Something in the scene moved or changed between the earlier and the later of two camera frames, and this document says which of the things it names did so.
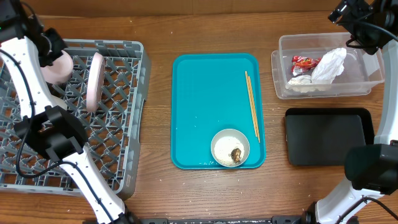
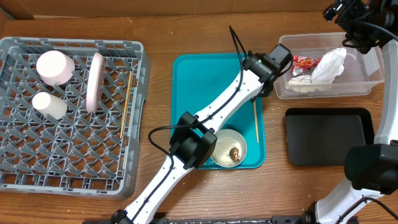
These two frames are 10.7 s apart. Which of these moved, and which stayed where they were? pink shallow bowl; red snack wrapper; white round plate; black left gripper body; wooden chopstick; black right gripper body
Moved: black left gripper body; wooden chopstick
Stayed: black right gripper body; pink shallow bowl; red snack wrapper; white round plate
